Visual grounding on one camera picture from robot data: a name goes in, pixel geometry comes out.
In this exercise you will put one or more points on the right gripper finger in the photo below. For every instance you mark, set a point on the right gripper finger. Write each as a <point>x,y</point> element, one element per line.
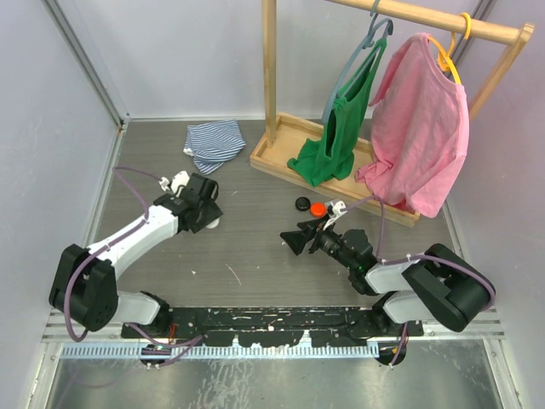
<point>297,240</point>
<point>309,226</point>

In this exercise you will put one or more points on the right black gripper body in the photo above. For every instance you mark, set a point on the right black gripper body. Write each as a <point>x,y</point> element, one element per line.
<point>327,240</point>

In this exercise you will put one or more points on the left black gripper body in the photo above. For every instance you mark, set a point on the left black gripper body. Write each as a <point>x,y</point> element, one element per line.
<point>209,213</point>

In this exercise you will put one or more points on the orange earbud case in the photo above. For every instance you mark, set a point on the orange earbud case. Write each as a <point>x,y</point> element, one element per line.
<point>318,210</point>

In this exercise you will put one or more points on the white earbud case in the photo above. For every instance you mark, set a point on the white earbud case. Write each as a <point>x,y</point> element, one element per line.
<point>213,224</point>

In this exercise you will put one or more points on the black earbud charging case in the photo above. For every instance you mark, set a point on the black earbud charging case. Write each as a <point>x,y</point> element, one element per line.
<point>303,203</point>

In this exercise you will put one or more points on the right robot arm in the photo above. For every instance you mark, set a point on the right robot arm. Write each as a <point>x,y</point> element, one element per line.
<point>435,284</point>

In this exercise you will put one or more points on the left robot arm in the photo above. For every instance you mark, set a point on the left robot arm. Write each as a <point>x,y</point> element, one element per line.
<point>85,287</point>

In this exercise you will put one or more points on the blue striped folded cloth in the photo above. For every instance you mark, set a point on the blue striped folded cloth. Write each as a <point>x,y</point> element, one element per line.
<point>211,145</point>

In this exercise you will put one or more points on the green tank top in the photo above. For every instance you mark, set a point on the green tank top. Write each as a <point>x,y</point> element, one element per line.
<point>331,156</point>

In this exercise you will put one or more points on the wooden clothes rack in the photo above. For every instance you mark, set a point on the wooden clothes rack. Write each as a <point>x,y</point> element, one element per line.
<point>285,134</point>

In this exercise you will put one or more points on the pink t-shirt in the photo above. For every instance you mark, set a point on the pink t-shirt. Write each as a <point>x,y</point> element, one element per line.
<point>419,131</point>

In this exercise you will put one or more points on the yellow clothes hanger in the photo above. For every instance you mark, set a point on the yellow clothes hanger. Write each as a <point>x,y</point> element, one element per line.
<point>444,56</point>

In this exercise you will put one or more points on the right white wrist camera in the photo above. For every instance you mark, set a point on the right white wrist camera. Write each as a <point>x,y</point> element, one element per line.
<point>335,210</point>

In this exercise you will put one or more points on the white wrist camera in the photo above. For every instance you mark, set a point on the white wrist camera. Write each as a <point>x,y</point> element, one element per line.
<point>176,184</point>
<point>335,210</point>

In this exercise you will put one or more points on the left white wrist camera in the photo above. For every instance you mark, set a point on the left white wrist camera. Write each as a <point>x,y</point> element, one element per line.
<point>176,184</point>

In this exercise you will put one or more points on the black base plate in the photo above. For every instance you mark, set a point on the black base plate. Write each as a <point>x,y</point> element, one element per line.
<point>275,327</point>

